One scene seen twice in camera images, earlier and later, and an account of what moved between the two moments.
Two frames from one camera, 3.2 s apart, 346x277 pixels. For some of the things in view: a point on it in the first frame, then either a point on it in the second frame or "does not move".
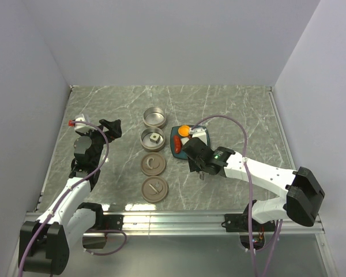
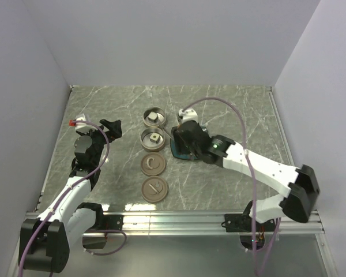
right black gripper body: (195, 165) -> (183, 148)
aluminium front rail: (190, 223) does not move
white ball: (154, 137) does not move
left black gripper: (113, 128) does not move
